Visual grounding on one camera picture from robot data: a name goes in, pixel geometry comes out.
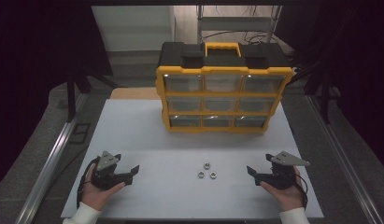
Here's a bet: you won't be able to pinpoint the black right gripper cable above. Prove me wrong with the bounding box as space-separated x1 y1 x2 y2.
293 173 309 209

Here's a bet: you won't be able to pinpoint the dark curtain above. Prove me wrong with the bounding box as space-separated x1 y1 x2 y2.
0 4 113 190
275 4 384 174

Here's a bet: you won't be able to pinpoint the set of clear compartments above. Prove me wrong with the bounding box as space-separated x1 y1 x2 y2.
164 74 286 129

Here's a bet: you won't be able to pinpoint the black stand legs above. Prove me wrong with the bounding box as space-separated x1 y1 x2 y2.
65 66 121 123
304 69 341 125

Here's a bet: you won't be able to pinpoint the yellow black organizer cabinet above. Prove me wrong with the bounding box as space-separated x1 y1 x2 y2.
155 41 294 134

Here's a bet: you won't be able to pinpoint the wooden board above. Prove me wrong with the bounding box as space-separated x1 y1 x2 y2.
109 87 162 101

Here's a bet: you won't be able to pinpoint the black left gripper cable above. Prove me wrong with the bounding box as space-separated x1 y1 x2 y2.
76 157 101 209

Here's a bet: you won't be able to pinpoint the aluminium rail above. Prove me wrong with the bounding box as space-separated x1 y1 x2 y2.
306 94 384 224
14 92 89 224

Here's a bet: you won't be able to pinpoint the clear plastic drawer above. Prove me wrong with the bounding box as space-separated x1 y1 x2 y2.
169 115 202 128

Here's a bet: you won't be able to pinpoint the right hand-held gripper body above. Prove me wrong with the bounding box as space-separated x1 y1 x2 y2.
268 150 311 190

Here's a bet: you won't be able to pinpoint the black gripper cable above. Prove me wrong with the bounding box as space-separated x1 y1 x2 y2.
76 157 101 209
293 173 309 209

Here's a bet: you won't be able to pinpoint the metal shelf rack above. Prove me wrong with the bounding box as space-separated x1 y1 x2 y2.
197 5 283 45

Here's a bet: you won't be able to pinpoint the person's right hand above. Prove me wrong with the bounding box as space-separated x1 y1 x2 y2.
259 166 306 213

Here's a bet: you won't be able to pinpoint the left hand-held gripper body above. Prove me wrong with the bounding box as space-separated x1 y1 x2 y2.
92 150 124 190

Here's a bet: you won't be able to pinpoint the bundle of floor cables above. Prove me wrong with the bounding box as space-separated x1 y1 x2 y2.
201 29 295 63

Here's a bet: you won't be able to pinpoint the person's left hand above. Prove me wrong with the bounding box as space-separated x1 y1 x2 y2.
81 162 126 212

